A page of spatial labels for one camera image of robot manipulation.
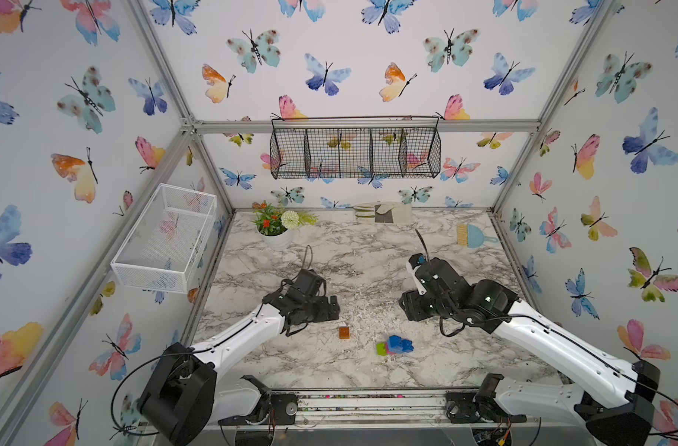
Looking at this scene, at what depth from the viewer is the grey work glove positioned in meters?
1.20

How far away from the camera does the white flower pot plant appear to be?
978mm

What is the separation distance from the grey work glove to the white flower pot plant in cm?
27
